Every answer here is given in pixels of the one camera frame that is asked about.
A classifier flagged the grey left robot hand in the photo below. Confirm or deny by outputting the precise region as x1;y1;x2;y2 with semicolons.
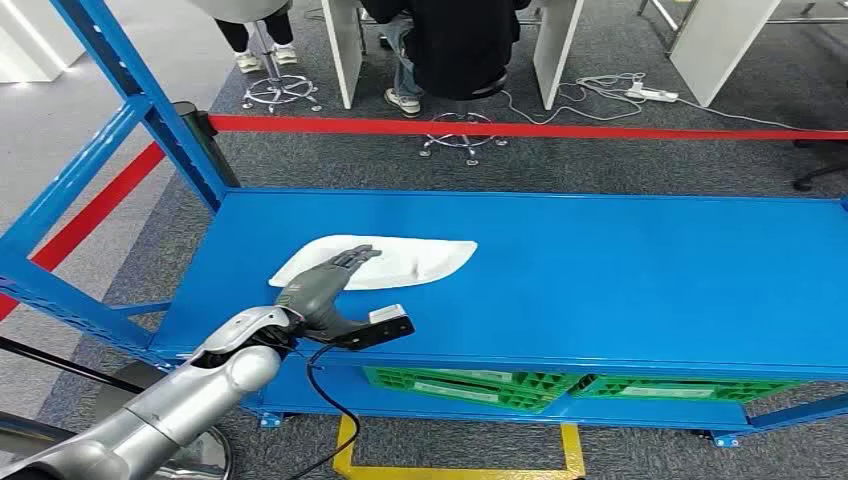
273;244;384;342

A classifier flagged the white curved plastic part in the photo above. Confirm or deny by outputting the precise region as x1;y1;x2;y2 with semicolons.
268;234;479;291

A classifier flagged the blue metal shelf rack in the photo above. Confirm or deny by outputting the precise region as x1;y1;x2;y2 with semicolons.
0;0;848;452

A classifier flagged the yellow floor tape outline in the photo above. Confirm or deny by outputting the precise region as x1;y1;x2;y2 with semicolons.
331;413;588;480

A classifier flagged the red barrier belt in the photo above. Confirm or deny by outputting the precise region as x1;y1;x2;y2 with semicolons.
0;142;167;323
208;114;848;142

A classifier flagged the person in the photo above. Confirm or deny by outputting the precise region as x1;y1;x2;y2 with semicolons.
188;0;299;74
360;0;531;119

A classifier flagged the white lit plinth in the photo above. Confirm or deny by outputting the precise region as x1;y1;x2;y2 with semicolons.
0;0;87;84

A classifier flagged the white power strip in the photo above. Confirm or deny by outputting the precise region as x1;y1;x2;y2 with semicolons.
624;82;680;104

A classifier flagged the white desk with metal legs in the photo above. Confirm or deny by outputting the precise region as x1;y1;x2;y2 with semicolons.
635;0;848;109

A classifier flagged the black office chair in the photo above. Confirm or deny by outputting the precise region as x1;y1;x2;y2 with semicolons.
791;139;848;193

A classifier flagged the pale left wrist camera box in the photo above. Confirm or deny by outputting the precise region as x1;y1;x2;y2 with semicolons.
334;303;417;351

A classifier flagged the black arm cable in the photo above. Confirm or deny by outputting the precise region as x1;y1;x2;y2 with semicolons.
284;341;362;480

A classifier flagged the black stanchion post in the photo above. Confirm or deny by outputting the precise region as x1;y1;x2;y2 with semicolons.
173;101;241;190

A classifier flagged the white cable bundle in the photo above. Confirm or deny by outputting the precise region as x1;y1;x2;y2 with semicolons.
500;71;647;126

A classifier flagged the white power cord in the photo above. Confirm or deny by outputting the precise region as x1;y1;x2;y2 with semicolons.
675;97;806;132

